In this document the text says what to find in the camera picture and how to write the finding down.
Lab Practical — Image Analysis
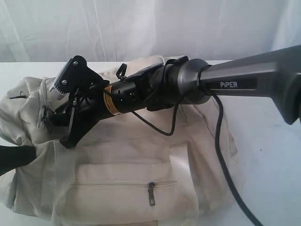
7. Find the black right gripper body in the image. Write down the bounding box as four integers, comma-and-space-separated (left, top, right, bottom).
50, 82, 136, 149

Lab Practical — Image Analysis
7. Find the cream fabric duffel bag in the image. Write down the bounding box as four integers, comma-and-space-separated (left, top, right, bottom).
0, 54, 238, 226

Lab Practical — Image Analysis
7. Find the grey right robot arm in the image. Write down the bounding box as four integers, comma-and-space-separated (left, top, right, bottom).
50, 46, 301, 148

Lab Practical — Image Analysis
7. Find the white backdrop curtain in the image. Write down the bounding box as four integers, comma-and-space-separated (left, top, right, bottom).
0, 0, 301, 62

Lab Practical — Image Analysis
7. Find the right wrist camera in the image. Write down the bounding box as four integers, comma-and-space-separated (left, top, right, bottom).
49, 56, 110, 98

